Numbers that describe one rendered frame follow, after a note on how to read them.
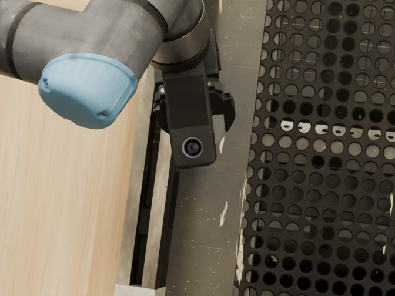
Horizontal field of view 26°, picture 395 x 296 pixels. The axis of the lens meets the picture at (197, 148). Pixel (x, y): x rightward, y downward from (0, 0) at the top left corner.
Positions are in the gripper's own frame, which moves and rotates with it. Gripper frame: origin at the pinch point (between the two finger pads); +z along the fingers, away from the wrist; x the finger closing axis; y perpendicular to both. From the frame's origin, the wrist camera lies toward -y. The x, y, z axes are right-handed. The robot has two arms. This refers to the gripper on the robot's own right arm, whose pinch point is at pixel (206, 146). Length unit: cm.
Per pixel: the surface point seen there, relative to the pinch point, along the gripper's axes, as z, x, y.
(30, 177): 23.7, 31.0, 12.6
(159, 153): 17.3, 9.0, 9.8
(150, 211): 21.2, 11.6, 2.6
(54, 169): 23.2, 26.8, 13.1
